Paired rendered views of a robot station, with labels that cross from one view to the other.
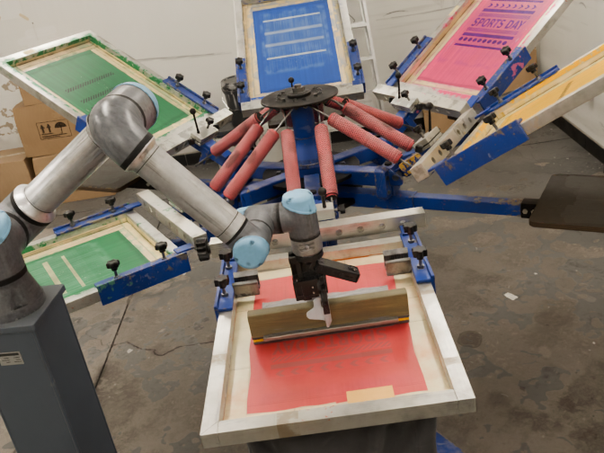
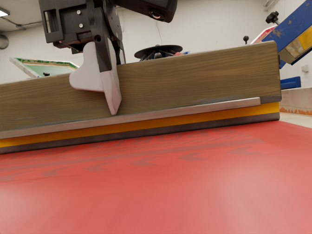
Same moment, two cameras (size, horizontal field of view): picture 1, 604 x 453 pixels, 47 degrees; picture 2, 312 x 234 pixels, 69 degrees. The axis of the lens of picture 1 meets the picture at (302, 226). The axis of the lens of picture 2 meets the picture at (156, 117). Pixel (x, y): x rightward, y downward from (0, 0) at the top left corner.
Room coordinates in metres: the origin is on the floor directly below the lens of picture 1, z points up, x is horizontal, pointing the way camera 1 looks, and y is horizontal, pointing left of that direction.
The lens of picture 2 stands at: (1.20, -0.09, 0.99)
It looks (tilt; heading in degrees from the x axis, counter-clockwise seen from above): 3 degrees down; 4
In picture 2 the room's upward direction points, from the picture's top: 8 degrees counter-clockwise
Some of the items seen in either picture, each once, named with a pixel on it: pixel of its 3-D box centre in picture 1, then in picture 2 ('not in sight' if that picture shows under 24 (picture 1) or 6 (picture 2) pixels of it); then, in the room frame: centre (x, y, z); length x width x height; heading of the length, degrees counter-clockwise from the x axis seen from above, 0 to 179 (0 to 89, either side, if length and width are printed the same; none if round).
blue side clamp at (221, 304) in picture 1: (228, 288); not in sight; (1.79, 0.24, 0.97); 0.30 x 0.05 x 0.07; 177
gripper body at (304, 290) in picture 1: (309, 272); (83, 3); (1.50, 0.00, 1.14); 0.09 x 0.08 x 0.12; 88
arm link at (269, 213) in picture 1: (259, 223); not in sight; (1.50, 0.10, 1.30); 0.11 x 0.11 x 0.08; 82
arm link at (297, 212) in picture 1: (299, 214); not in sight; (1.50, 0.00, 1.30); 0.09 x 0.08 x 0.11; 82
